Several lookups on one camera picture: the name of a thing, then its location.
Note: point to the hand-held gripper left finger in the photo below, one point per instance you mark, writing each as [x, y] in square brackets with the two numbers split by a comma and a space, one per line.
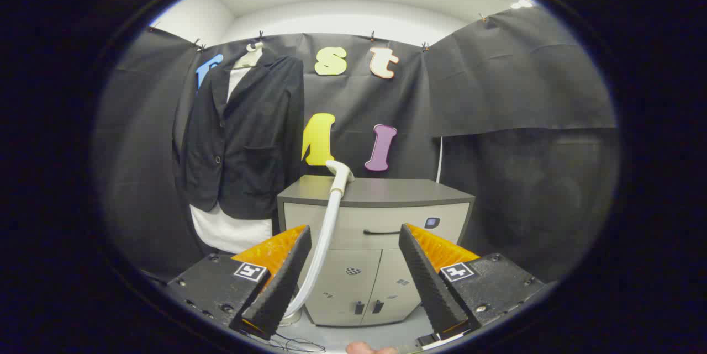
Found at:
[279, 288]

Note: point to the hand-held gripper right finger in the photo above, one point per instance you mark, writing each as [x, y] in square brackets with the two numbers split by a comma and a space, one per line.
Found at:
[428, 282]

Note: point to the white shirt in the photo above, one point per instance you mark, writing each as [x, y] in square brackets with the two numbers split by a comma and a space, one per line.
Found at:
[226, 230]

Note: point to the black suit jacket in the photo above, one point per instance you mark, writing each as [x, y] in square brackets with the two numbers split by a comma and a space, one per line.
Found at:
[254, 138]

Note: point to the cream plastic clothes hanger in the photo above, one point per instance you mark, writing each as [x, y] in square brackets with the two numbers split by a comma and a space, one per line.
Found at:
[251, 58]

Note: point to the small black door pull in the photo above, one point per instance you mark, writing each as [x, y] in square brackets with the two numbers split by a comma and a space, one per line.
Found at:
[378, 306]
[359, 307]

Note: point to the small square cabinet lock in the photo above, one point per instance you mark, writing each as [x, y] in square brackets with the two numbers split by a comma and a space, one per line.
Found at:
[432, 222]

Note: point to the grey cabinet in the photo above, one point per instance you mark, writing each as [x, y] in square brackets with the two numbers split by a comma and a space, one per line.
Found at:
[375, 191]

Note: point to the black backdrop cloth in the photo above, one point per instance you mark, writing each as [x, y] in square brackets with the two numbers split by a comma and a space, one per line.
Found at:
[497, 78]

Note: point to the row of black backdrop clips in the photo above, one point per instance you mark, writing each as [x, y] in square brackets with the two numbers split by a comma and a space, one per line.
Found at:
[260, 35]

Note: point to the small ceiling light panel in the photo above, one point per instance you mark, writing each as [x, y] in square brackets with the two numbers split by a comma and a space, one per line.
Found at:
[522, 3]

